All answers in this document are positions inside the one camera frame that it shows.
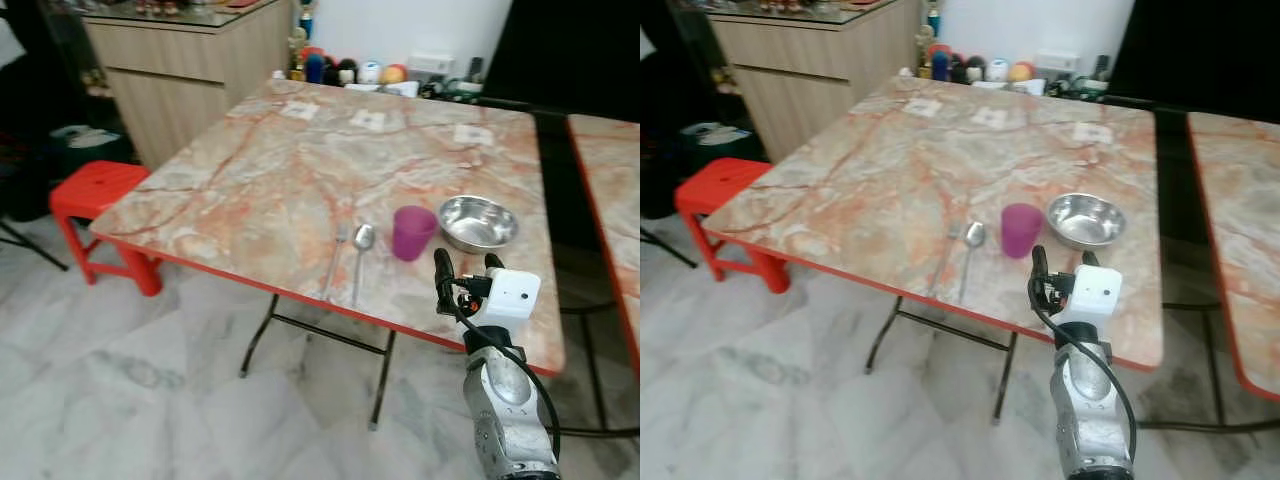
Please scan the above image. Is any purple plastic cup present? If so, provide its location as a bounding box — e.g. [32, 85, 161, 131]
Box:
[391, 205, 440, 264]
[1000, 202, 1045, 260]

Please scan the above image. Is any stainless steel bowl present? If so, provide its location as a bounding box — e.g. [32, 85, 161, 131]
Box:
[437, 194, 521, 254]
[1046, 192, 1129, 252]

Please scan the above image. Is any silver metal spoon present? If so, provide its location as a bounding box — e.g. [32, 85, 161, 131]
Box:
[957, 220, 988, 305]
[349, 222, 377, 310]

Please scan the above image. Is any silver metal fork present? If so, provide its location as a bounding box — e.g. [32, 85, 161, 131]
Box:
[319, 223, 350, 302]
[929, 221, 962, 299]

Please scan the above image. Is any marble-print folding table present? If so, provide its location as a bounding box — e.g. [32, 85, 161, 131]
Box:
[559, 112, 641, 438]
[702, 75, 1165, 426]
[1140, 110, 1280, 433]
[89, 77, 567, 432]

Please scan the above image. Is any white power strip box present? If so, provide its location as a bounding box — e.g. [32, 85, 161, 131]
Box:
[1034, 49, 1082, 75]
[407, 51, 457, 77]

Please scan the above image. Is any red plastic stool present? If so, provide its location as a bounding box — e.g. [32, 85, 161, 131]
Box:
[48, 160, 164, 298]
[674, 156, 792, 295]

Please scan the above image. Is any dark green bin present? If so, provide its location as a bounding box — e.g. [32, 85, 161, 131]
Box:
[684, 121, 753, 179]
[48, 124, 123, 183]

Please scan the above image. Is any light wooden cabinet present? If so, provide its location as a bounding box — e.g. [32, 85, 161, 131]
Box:
[82, 0, 294, 172]
[706, 0, 922, 164]

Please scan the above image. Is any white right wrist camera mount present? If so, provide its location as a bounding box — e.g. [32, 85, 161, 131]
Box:
[469, 266, 543, 330]
[1057, 264, 1124, 327]

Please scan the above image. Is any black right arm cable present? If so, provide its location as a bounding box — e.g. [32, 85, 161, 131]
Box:
[1028, 278, 1141, 466]
[436, 278, 563, 463]

